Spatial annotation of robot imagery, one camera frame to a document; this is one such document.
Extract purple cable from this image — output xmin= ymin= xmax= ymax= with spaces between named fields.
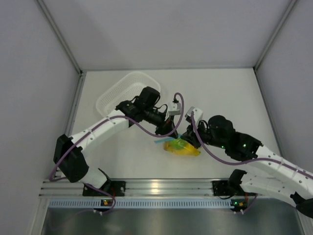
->
xmin=191 ymin=111 xmax=313 ymax=215
xmin=48 ymin=93 xmax=184 ymax=216

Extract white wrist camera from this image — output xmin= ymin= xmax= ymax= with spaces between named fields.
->
xmin=167 ymin=102 xmax=181 ymax=116
xmin=185 ymin=106 xmax=203 ymax=125

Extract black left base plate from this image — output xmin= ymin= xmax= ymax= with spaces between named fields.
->
xmin=82 ymin=180 xmax=126 ymax=197

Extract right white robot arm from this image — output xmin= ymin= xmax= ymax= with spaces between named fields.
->
xmin=182 ymin=110 xmax=313 ymax=218

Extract white slotted cable duct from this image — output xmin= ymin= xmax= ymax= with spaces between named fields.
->
xmin=48 ymin=198 xmax=247 ymax=209

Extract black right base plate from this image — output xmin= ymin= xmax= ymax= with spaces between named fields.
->
xmin=212 ymin=180 xmax=244 ymax=196

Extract clear zip top bag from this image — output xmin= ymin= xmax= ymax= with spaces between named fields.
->
xmin=153 ymin=133 xmax=202 ymax=157

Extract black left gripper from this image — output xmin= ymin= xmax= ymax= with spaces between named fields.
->
xmin=143 ymin=106 xmax=178 ymax=139

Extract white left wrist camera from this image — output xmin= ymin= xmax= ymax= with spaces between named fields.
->
xmin=167 ymin=102 xmax=181 ymax=116

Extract green fake fruit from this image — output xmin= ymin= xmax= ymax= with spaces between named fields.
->
xmin=170 ymin=138 xmax=188 ymax=150

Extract yellow fake banana bunch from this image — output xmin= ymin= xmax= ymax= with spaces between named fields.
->
xmin=163 ymin=141 xmax=202 ymax=157

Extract white perforated plastic basket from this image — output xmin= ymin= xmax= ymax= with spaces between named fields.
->
xmin=95 ymin=71 xmax=161 ymax=117

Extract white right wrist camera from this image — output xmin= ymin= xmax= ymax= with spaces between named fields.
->
xmin=185 ymin=106 xmax=203 ymax=125

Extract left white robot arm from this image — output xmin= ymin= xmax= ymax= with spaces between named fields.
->
xmin=53 ymin=98 xmax=183 ymax=196

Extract aluminium mounting rail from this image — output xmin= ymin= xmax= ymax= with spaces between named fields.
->
xmin=39 ymin=178 xmax=247 ymax=198

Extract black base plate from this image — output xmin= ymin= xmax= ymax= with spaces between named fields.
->
xmin=82 ymin=180 xmax=126 ymax=197
xmin=212 ymin=180 xmax=244 ymax=196

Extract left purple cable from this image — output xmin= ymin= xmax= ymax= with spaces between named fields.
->
xmin=48 ymin=93 xmax=184 ymax=216

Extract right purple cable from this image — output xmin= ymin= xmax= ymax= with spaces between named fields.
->
xmin=191 ymin=111 xmax=313 ymax=215

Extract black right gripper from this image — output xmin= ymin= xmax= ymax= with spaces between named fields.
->
xmin=182 ymin=118 xmax=227 ymax=149

